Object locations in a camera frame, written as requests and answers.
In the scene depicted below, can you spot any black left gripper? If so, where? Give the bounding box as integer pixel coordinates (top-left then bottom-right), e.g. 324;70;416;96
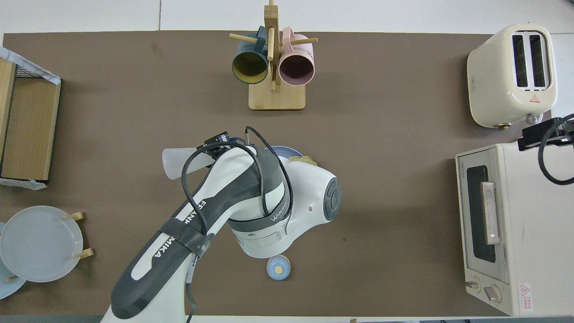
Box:
197;131;230;155

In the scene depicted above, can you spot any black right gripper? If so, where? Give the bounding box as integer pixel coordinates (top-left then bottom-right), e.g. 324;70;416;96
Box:
517;118;574;152

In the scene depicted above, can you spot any translucent squeeze bottle blue cap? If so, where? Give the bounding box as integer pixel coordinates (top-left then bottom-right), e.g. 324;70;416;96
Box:
162;135;246;180

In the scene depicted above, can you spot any periwinkle blue plate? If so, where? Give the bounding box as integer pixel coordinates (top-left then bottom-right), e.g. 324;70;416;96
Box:
269;146;303;160

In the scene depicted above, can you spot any small blue seasoning shaker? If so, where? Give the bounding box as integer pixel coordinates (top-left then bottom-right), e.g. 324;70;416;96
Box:
266;254;291;281

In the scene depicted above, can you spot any wooden plate rack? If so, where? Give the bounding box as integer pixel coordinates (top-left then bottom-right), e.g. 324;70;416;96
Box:
5;212;94;282

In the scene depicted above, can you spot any pale grey plate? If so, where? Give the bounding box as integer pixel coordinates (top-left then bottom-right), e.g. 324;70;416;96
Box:
0;205;84;283

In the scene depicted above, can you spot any light blue plate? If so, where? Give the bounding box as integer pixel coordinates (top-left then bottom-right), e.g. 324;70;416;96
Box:
0;222;26;300

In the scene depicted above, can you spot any cream two-slot toaster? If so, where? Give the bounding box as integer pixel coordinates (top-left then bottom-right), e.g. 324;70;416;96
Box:
467;23;558;129

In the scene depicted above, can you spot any wooden mug tree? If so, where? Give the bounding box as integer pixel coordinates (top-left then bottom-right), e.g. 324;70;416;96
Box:
229;0;318;111

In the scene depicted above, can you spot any dark teal mug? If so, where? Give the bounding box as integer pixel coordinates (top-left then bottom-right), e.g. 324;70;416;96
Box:
231;26;270;85

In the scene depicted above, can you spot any white toaster oven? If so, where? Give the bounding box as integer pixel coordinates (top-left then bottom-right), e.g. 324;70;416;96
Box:
455;143;574;316

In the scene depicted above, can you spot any pink ribbed mug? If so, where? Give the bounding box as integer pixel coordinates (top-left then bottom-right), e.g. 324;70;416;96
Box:
278;27;315;87

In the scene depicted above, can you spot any large brown table mat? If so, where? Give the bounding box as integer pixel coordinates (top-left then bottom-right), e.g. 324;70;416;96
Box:
0;31;553;317

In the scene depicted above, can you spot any white paper scrap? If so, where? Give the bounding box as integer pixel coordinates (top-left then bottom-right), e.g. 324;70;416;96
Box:
0;177;48;191

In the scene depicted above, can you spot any white checkered cloth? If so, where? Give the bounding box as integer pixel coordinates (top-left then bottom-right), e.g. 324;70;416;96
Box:
0;46;61;85

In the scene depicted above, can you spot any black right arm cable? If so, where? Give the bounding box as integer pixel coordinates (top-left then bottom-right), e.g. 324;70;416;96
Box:
538;113;574;186

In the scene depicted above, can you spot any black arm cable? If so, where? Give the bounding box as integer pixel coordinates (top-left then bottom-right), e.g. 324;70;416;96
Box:
181;126;294;323
538;113;574;186

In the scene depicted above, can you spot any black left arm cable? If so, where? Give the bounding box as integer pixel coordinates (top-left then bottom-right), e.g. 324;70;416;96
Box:
181;126;294;323

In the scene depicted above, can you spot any wooden shelf with wire basket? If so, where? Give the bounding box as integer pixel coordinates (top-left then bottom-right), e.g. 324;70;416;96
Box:
0;57;62;182

